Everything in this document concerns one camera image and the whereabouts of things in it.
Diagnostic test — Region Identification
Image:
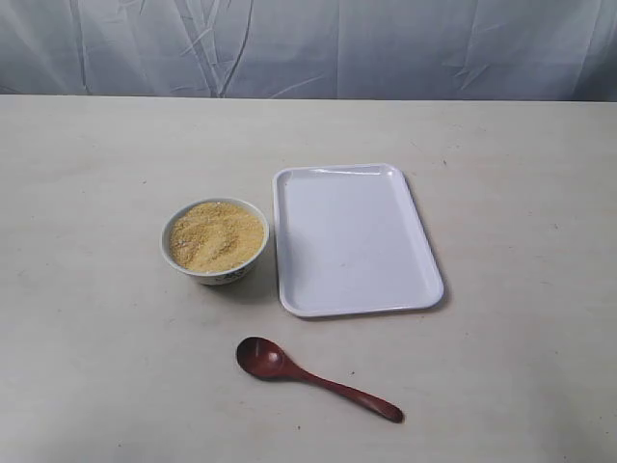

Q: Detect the white rectangular plastic tray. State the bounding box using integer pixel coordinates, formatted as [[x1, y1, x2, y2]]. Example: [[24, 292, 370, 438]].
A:
[[273, 164, 444, 318]]

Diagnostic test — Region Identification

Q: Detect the dark red wooden spoon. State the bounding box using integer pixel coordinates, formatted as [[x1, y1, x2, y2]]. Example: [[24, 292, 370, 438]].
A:
[[235, 337, 405, 423]]

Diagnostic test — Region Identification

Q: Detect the white patterned ceramic bowl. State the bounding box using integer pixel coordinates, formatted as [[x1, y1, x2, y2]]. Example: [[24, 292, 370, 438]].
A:
[[160, 198, 269, 286]]

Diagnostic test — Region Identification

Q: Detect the grey wrinkled backdrop cloth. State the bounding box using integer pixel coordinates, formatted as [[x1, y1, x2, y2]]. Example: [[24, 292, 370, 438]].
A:
[[1, 1, 616, 101]]

